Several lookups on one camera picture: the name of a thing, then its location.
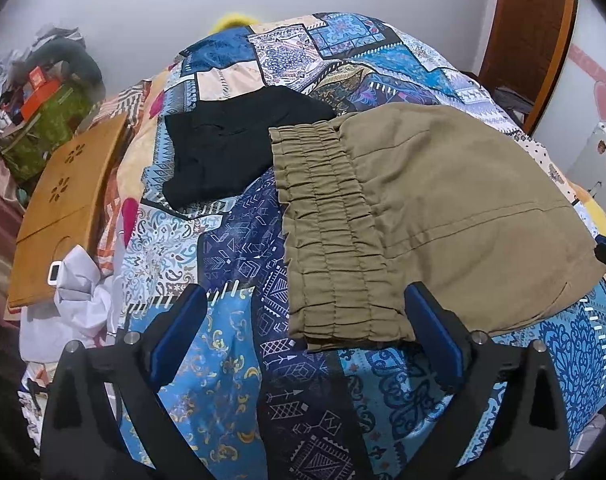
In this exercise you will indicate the yellow plush toy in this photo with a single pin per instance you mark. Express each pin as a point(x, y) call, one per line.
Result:
point(233, 21)

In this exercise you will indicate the orange box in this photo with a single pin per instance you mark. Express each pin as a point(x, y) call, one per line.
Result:
point(38, 91)

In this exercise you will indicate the black folded garment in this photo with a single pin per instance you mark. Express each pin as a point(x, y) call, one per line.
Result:
point(233, 145)

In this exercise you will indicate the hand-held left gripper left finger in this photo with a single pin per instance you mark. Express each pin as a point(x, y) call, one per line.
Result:
point(175, 332)

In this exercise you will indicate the white appliance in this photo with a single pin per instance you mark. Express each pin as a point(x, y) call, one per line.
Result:
point(598, 157)

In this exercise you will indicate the grey neck pillow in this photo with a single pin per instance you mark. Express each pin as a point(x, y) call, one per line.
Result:
point(68, 60)

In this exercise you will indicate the white crumpled cloth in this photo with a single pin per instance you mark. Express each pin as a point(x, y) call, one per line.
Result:
point(75, 300)

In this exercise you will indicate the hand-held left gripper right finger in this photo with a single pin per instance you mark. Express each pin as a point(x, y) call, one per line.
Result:
point(440, 332)

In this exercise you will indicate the wooden lap tray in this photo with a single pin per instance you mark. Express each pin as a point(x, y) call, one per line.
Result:
point(65, 205)

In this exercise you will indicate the olive green elastic-waist shorts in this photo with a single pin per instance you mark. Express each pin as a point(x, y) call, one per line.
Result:
point(433, 210)

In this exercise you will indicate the green patterned storage box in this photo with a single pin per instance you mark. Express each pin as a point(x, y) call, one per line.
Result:
point(45, 127)

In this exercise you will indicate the brown wooden door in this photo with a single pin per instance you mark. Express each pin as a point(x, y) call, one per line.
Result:
point(525, 35)

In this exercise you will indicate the blue patchwork printed blanket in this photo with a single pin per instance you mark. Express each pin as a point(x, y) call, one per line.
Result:
point(243, 310)

